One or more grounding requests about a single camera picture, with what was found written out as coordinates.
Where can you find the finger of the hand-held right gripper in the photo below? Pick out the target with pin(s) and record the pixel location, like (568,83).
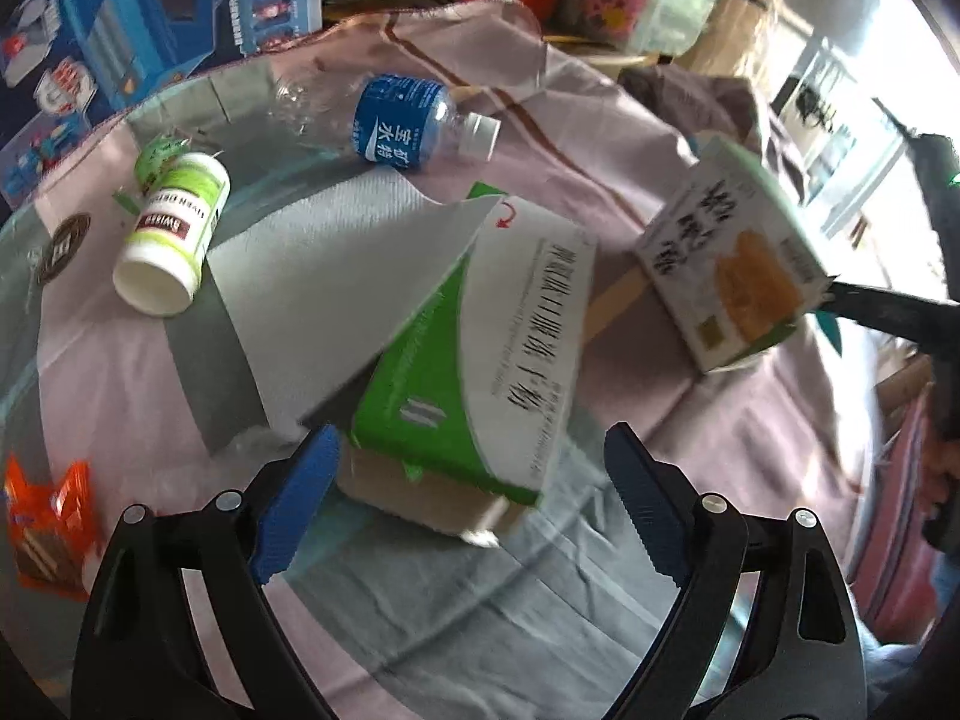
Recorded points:
(885,311)

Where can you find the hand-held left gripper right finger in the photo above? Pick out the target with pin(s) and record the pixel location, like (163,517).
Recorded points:
(649,502)

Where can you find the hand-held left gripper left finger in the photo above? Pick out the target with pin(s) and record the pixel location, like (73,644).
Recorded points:
(296,502)

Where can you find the green cardboard box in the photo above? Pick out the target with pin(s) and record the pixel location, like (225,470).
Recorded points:
(720,262)

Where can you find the white green medicine box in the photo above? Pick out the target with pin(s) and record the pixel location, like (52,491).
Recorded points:
(510,330)

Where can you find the clear green plastic packaging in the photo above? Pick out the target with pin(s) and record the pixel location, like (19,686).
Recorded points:
(161,157)

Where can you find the clear water bottle blue label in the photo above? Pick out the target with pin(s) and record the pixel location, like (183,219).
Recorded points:
(397,124)

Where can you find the white paper tissue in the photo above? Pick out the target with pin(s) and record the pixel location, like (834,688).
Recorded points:
(315,277)

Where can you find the orange brown snack wrapper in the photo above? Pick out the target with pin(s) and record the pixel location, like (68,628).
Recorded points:
(45,517)

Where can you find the white pill bottle green label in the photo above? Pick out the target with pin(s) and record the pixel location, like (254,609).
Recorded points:
(172,240)

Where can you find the brown cardboard box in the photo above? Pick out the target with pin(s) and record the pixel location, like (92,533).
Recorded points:
(750,30)

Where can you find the round black sticker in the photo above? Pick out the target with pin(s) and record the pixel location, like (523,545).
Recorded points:
(64,247)

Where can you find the blue toy box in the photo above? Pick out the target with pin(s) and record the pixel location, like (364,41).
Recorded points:
(150,15)

